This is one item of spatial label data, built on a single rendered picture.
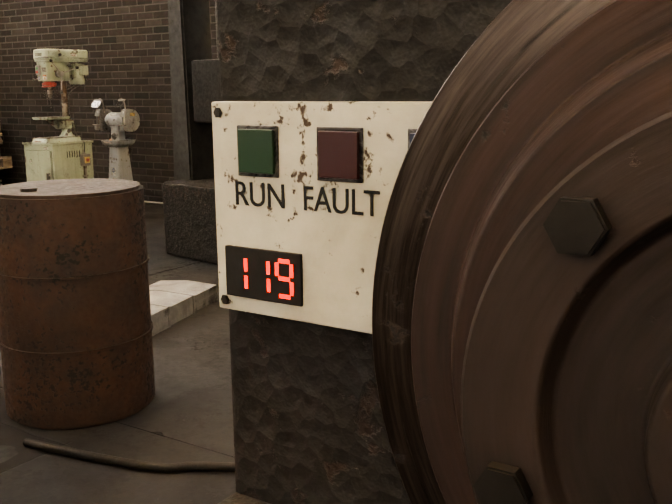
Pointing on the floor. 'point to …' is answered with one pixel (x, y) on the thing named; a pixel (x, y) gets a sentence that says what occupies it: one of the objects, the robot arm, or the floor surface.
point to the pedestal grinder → (120, 167)
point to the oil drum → (74, 302)
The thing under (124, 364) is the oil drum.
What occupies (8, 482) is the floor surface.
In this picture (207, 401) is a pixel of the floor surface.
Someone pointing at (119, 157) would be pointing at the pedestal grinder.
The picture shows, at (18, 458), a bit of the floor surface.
